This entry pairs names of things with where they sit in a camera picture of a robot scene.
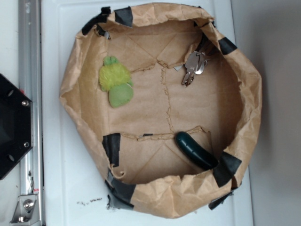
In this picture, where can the brown paper bag bin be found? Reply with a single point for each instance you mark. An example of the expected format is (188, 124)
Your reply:
(133, 146)

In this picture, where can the green plush toy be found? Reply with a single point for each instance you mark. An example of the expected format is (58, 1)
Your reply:
(115, 79)

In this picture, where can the dark green toy cucumber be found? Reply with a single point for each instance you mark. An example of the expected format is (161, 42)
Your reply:
(196, 153)

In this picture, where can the aluminium rail frame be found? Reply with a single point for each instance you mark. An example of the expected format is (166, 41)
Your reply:
(30, 81)

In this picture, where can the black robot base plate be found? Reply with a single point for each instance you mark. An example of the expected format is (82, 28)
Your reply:
(15, 126)

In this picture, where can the metal corner bracket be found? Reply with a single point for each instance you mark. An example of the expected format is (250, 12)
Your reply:
(26, 211)

